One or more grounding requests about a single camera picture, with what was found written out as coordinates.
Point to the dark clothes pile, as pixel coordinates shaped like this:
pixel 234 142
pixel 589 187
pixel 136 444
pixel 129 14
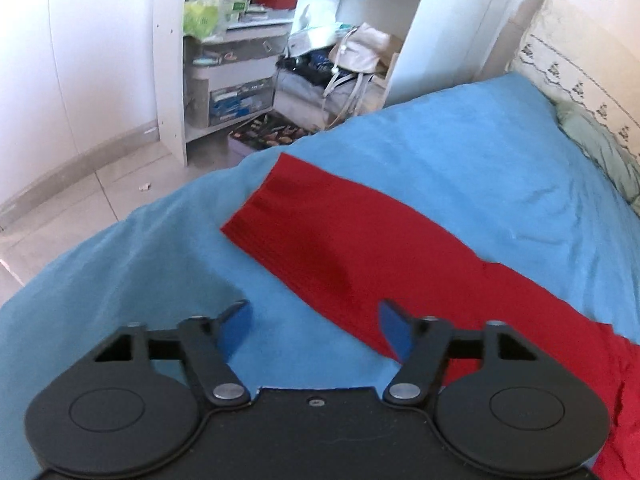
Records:
pixel 305 67

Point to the floral print pillow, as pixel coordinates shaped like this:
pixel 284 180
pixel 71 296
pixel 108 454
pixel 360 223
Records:
pixel 575 45

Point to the green plastic bag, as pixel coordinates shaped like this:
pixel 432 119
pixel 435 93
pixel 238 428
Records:
pixel 200 20

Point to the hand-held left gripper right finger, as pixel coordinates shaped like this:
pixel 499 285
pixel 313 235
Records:
pixel 397 332

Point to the blue bed sheet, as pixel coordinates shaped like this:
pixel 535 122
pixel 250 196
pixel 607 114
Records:
pixel 450 150

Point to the red garment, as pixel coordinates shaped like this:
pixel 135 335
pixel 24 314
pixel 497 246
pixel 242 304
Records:
pixel 350 240

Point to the colourful printed box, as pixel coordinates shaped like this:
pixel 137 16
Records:
pixel 265 135

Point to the white storage box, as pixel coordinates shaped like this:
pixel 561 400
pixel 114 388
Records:
pixel 300 100

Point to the white shelf unit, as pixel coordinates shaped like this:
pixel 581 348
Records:
pixel 167 85

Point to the pale green blanket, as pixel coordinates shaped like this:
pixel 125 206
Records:
pixel 600 145

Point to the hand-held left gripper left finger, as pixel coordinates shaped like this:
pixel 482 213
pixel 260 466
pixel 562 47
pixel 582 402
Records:
pixel 235 331

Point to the white cabinet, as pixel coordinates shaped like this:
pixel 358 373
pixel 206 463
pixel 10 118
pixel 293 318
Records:
pixel 440 35

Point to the white handbag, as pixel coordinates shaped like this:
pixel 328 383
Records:
pixel 357 50

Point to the clear plastic drawer unit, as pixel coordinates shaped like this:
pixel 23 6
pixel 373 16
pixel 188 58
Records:
pixel 235 72

